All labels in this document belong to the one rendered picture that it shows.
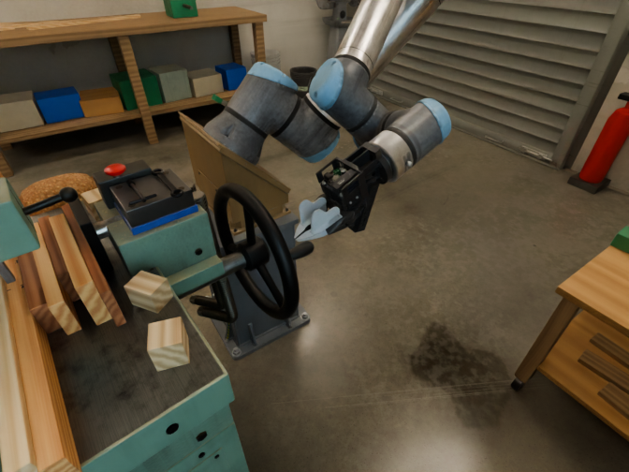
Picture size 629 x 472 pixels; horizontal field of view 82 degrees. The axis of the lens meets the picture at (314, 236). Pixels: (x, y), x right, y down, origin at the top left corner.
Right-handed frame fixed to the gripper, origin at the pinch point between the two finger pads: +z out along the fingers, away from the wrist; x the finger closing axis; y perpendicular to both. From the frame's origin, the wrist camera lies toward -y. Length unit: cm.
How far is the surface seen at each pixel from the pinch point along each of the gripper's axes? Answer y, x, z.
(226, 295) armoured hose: -10.1, -9.7, 17.1
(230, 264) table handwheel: -0.8, -6.9, 12.6
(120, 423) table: 14.7, 15.8, 31.8
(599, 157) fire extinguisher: -145, -13, -208
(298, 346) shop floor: -89, -31, 12
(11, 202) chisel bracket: 30.3, -4.9, 26.5
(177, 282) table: 7.3, -3.4, 20.8
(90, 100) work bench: -52, -282, 11
